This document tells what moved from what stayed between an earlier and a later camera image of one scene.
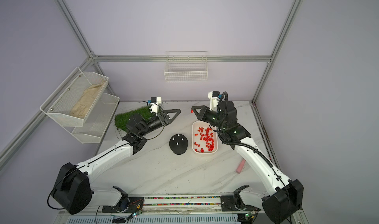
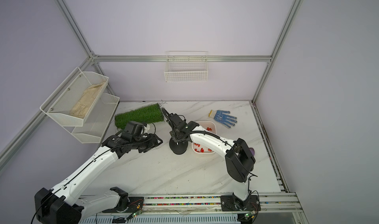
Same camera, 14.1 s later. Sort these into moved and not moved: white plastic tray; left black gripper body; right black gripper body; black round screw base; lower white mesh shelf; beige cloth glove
Moved: right black gripper body; left black gripper body
Not moved: lower white mesh shelf; black round screw base; white plastic tray; beige cloth glove
